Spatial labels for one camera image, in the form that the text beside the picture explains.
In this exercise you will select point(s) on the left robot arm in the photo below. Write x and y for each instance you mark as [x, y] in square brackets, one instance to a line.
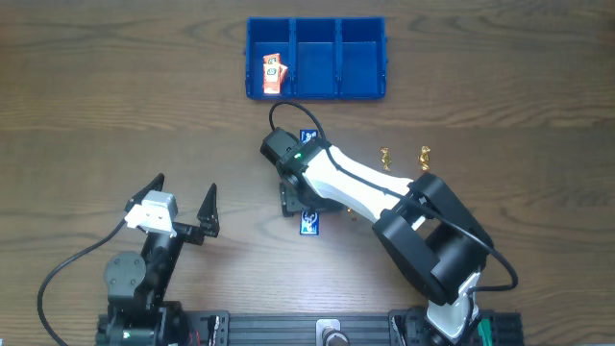
[158, 269]

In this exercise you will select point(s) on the blue tray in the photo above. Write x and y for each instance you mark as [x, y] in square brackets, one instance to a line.
[317, 72]

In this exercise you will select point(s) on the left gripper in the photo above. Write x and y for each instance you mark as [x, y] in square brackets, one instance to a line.
[189, 233]

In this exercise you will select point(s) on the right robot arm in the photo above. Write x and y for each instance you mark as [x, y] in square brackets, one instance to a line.
[360, 187]

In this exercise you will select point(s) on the mounting rail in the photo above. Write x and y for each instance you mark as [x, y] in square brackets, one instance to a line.
[288, 329]

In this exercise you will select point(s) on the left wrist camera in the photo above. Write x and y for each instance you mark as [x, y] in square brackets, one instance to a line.
[154, 211]

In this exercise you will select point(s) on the blue candy pack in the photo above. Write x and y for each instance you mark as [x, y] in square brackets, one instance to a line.
[309, 225]
[308, 135]

